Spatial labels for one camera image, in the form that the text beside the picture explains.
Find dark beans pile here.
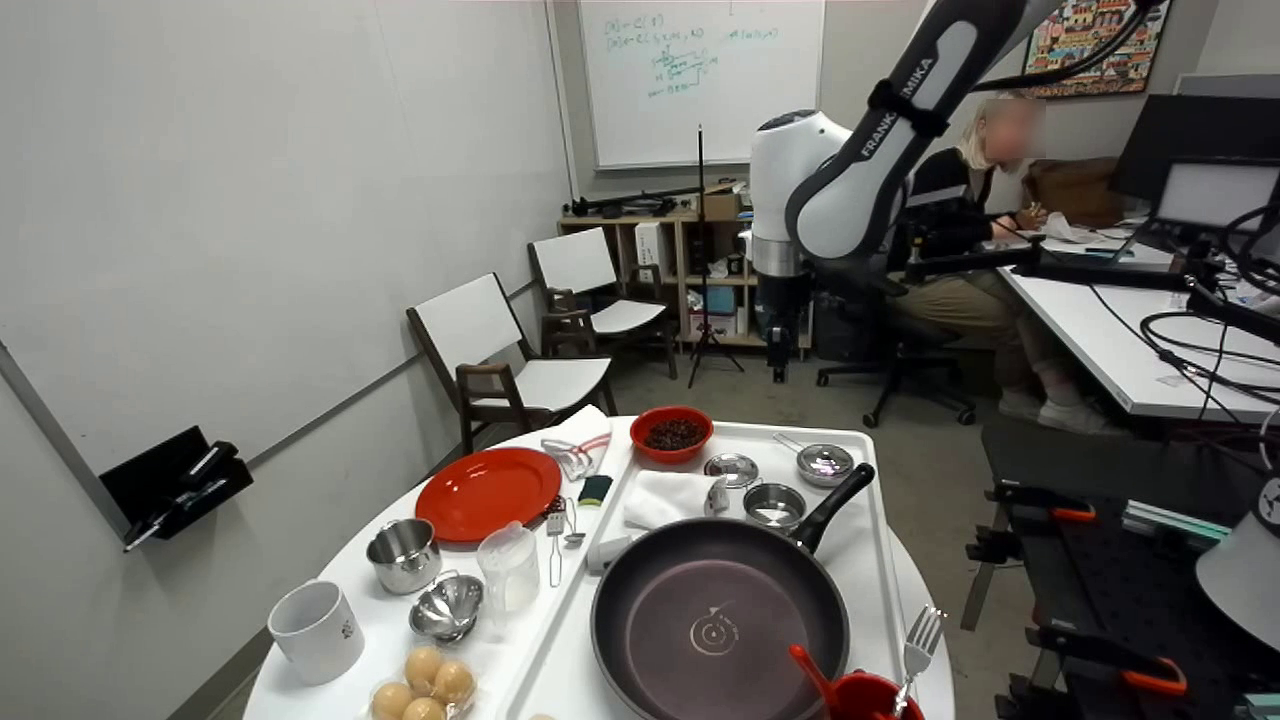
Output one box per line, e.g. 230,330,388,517
643,418,705,451

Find white red-striped towel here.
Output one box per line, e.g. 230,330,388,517
536,399,620,479

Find red bowl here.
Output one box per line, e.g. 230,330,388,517
626,403,718,471

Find black tripod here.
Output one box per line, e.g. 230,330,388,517
681,126,749,393

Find white seat wooden chair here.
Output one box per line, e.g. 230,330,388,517
409,274,620,458
529,225,681,362

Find white cloth towel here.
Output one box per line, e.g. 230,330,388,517
614,468,731,542

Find wooden shelf unit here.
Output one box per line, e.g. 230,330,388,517
554,184,769,358

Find red plate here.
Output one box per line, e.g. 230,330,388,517
411,446,566,553

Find clear plastic cup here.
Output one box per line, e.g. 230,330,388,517
476,522,549,622

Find black frying pan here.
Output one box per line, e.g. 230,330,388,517
591,459,880,720

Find black office chair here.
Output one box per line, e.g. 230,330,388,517
812,144,993,434

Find white tray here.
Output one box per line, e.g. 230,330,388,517
503,421,929,720

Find silver metal cup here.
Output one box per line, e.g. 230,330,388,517
365,517,447,600

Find silver metal bowl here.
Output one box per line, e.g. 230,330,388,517
405,572,493,652

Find red plastic utensil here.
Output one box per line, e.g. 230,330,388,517
785,639,847,704

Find silver fork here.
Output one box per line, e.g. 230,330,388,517
893,603,950,720

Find red cup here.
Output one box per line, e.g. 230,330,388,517
820,670,929,720

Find white mug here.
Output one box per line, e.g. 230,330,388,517
262,578,368,692

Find seated person brown jacket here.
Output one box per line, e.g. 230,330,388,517
915,88,1133,344

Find orange black clamp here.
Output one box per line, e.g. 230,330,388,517
1025,615,1192,710
993,475,1102,531

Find white desk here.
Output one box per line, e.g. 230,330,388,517
994,255,1280,428

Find black workbench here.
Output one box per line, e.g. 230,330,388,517
977,411,1280,720

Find teal bar tool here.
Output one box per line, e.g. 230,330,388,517
1117,495,1239,553

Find black computer monitor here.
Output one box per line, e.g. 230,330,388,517
1117,91,1280,203

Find laptop with lit screen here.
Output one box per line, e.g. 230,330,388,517
1150,156,1280,240

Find white plastic cover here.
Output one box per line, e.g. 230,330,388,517
1192,507,1280,660

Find small silver pot wire handles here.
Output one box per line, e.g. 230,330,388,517
741,479,812,535

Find large wall whiteboard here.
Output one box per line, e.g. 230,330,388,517
572,0,832,176

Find black wall holder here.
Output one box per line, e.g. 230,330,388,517
94,424,261,556

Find colourful wall poster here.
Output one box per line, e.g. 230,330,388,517
1021,0,1173,101

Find black desk cables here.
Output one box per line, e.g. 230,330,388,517
1084,196,1280,421

